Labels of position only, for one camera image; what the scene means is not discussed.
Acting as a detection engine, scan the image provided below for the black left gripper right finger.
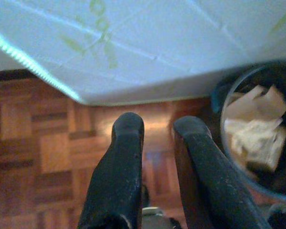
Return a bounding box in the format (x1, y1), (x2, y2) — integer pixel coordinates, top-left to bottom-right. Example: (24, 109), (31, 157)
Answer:
(173, 116), (272, 229)

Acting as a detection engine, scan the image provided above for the beige crumpled paper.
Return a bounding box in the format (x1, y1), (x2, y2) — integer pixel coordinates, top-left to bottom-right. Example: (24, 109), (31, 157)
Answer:
(228, 84), (286, 120)

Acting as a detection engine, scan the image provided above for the white green quilted mattress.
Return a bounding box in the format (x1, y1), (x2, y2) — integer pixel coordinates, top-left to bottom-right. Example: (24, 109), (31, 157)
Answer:
(0, 0), (286, 105)

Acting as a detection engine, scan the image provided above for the white crumpled paper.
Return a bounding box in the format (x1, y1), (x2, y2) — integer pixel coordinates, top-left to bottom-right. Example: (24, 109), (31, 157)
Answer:
(225, 118), (286, 172)

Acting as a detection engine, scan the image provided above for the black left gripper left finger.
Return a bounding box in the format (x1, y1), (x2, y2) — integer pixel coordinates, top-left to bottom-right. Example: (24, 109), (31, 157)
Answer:
(77, 112), (145, 229)

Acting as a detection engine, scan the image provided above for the dark wooden skirting board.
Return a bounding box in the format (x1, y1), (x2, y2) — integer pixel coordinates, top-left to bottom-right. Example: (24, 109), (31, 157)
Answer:
(0, 69), (36, 81)

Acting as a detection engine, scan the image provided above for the black round waste bin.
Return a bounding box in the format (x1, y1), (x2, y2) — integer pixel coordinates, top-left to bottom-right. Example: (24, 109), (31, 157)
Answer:
(211, 61), (286, 203)

